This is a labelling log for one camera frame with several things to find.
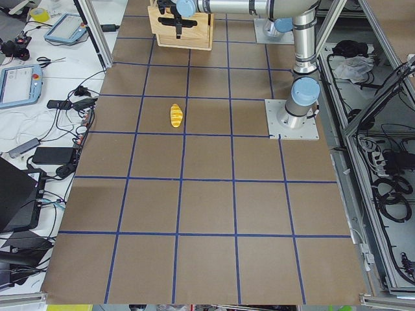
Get yellow tape roll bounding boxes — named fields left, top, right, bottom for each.
left=29, top=7, right=50, bottom=23

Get teach pendant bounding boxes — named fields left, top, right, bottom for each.
left=43, top=13, right=87, bottom=46
left=1, top=64, right=43, bottom=109

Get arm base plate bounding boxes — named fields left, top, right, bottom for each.
left=265, top=99, right=319, bottom=141
left=254, top=17, right=294, bottom=45

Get near teach pendant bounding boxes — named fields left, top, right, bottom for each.
left=1, top=64, right=43, bottom=109

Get coiled black cables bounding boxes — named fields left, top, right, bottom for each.
left=371, top=176, right=412, bottom=224

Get white crumpled cloth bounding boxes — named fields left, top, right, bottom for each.
left=333, top=56, right=374, bottom=83

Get aluminium frame post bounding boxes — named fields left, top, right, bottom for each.
left=73, top=0, right=113, bottom=71

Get wooden drawer cabinet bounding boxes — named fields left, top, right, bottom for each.
left=148, top=4, right=214, bottom=51

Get toy bread loaf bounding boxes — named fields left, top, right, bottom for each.
left=170, top=103, right=184, bottom=128

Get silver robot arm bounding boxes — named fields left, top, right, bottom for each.
left=263, top=17, right=293, bottom=38
left=157, top=0, right=320, bottom=129

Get black cloth bundle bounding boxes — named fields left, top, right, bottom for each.
left=332, top=40, right=368, bottom=58

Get black laptop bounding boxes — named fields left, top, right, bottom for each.
left=1, top=159, right=45, bottom=233

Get far teach pendant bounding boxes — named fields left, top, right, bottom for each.
left=43, top=13, right=87, bottom=46

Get black handled scissors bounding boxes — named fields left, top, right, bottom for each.
left=36, top=56, right=66, bottom=68

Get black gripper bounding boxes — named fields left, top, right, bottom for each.
left=168, top=1, right=182, bottom=39

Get black power adapter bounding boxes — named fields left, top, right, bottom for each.
left=32, top=147, right=74, bottom=165

